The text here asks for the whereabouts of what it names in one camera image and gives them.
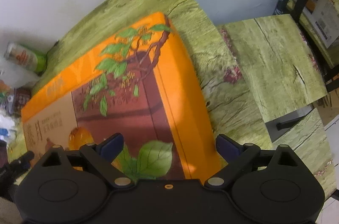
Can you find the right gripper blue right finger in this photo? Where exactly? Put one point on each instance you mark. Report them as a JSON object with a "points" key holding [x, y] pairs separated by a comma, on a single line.
{"points": [[238, 158]]}

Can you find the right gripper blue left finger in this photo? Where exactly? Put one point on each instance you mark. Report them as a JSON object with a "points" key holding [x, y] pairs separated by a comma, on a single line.
{"points": [[97, 159]]}

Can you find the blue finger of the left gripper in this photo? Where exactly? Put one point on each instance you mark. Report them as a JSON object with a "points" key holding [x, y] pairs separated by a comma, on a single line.
{"points": [[26, 158]]}

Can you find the orange mooncake gift box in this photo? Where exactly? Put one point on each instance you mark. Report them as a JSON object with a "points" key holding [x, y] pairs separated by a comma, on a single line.
{"points": [[140, 83]]}

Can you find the purple lidded porridge can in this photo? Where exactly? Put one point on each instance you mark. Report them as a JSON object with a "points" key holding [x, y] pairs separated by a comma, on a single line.
{"points": [[16, 99]]}

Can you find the white plastic bag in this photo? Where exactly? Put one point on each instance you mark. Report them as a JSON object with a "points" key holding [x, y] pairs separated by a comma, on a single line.
{"points": [[15, 76]]}

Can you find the Tsingtao beer can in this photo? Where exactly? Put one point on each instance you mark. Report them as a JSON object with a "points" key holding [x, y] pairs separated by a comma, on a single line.
{"points": [[25, 57]]}

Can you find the black framed wooden board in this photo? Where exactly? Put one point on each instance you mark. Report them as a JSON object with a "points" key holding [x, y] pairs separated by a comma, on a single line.
{"points": [[320, 19]]}

